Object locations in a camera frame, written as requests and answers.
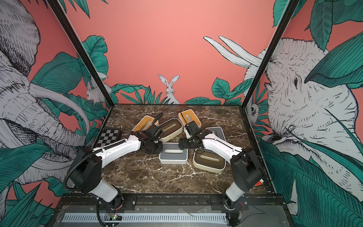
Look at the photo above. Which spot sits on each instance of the black left frame post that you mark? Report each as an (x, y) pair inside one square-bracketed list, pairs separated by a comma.
[(72, 35)]

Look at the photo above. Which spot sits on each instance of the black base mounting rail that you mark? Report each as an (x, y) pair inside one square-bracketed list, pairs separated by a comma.
[(214, 201)]

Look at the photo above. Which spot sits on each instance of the small circuit board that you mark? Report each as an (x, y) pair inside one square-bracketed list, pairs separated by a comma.
[(114, 217)]

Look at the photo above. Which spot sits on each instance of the wood lid white tissue box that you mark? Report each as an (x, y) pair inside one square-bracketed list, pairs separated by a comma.
[(188, 116)]

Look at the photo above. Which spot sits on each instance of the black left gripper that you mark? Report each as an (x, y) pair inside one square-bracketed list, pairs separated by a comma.
[(159, 151)]

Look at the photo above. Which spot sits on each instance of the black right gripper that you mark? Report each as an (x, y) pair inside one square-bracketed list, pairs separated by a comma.
[(184, 144)]

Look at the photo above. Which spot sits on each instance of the dark brown lid tissue box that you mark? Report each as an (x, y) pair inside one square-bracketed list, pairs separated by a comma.
[(171, 129), (208, 161)]

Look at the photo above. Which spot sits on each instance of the white slotted cable duct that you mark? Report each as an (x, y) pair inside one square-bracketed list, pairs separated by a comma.
[(215, 218)]

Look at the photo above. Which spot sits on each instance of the black frame post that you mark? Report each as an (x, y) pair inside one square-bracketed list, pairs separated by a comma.
[(288, 12), (72, 35)]

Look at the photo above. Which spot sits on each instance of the grey lid white tissue box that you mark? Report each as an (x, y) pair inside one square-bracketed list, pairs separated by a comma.
[(172, 154)]

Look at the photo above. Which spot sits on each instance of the checkerboard calibration plate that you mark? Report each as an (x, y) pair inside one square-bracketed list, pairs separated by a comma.
[(108, 136)]

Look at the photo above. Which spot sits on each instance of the black right frame post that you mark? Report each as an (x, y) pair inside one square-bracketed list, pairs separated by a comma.
[(288, 12)]

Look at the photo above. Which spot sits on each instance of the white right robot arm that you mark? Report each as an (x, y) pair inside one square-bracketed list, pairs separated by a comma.
[(246, 166)]

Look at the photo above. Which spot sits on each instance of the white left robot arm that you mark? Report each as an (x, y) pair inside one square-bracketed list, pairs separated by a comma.
[(86, 170)]

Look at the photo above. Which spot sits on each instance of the colourful puzzle cube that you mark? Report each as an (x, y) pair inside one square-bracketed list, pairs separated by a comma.
[(259, 183)]

